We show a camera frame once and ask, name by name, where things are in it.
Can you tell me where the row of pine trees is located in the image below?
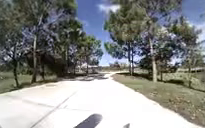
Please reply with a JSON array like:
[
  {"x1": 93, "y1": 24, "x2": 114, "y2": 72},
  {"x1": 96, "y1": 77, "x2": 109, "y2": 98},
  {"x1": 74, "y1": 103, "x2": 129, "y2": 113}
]
[
  {"x1": 103, "y1": 0, "x2": 205, "y2": 90},
  {"x1": 0, "y1": 0, "x2": 105, "y2": 89}
]

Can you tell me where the robot's own part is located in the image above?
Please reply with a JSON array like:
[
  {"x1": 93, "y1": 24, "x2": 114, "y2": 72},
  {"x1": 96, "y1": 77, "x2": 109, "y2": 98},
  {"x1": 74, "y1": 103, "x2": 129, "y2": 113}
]
[{"x1": 73, "y1": 113, "x2": 104, "y2": 128}]

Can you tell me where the grass with tree shade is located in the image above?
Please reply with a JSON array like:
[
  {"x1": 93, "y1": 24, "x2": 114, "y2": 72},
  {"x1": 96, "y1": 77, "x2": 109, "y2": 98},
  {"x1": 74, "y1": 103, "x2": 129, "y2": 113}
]
[{"x1": 0, "y1": 71, "x2": 91, "y2": 97}]

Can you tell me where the pale concrete path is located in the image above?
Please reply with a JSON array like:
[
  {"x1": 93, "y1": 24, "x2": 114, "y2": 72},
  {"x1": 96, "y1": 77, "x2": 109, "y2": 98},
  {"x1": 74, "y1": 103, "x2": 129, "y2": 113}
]
[{"x1": 0, "y1": 71, "x2": 204, "y2": 128}]

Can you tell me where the dry grass slope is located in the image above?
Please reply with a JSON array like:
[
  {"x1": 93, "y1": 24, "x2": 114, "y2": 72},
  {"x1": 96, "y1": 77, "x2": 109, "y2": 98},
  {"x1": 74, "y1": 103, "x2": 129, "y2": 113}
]
[{"x1": 111, "y1": 67, "x2": 205, "y2": 128}]

